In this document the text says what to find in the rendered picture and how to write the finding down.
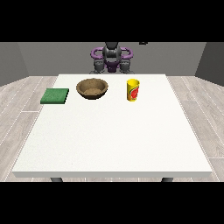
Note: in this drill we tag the brown wooden bowl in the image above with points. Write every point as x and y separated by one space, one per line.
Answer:
92 88

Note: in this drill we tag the yellow cup with melon print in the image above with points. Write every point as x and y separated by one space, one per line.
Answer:
133 90

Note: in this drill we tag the grey robot trunk purple rings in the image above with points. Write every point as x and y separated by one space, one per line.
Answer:
111 59

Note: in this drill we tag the dark table leg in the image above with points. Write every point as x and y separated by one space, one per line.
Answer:
56 179
167 179

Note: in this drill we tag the green square pad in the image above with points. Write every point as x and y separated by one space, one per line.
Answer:
54 96

